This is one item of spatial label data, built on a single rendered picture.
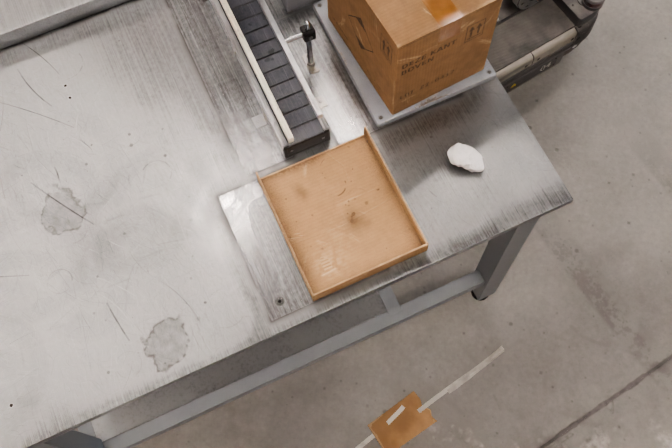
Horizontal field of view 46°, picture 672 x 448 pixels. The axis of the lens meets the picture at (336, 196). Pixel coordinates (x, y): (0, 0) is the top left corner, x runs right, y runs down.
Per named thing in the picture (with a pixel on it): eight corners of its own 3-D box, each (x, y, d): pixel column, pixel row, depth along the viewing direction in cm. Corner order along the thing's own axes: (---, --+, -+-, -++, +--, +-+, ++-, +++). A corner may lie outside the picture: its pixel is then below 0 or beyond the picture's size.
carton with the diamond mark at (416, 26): (327, 17, 185) (322, -62, 161) (415, -25, 189) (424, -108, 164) (392, 116, 175) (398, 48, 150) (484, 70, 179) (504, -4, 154)
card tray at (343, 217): (257, 180, 172) (255, 172, 168) (365, 134, 176) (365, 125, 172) (313, 301, 161) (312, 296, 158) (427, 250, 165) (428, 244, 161)
